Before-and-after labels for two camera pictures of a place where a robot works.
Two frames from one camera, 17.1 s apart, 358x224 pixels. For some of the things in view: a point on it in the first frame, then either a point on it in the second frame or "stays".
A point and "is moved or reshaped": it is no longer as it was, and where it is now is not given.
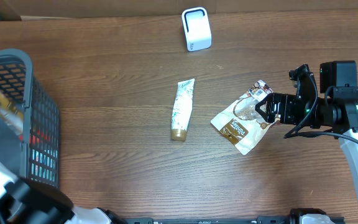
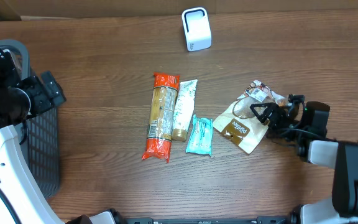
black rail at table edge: [260, 220] stays
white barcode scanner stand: [197, 29] stays
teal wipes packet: [44, 165] → [200, 141]
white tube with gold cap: [181, 109] stays
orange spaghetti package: [4, 101] is moved or reshaped
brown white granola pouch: [242, 125] stays
